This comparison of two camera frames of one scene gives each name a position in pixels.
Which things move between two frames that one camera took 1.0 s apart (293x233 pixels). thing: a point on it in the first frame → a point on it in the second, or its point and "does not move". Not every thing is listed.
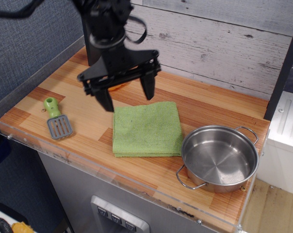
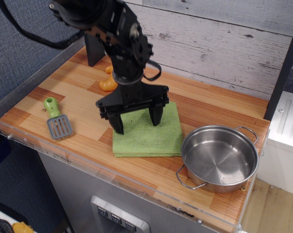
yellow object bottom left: x=21 y=227 does not move
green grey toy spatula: x=59 y=125 does not move
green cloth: x=148 y=130 does not move
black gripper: x=118 y=64 → x=130 y=97
